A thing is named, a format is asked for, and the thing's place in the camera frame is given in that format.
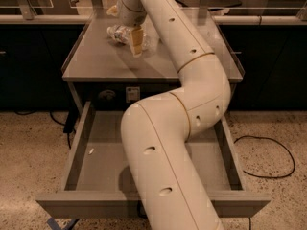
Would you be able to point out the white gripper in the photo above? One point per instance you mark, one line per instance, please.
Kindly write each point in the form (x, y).
(133, 17)

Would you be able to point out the clear plastic water bottle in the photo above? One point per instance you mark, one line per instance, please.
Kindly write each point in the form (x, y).
(121, 34)

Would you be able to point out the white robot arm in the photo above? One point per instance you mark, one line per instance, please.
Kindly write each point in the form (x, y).
(154, 130)

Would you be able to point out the open grey top drawer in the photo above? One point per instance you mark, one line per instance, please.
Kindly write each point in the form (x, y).
(100, 185)

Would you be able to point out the grey metal cabinet table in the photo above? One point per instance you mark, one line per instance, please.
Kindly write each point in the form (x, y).
(128, 64)

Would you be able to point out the white wall outlet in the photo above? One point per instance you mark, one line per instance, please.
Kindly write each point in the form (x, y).
(132, 94)

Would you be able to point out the round grey wall socket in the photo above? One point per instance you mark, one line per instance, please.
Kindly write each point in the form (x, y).
(106, 95)

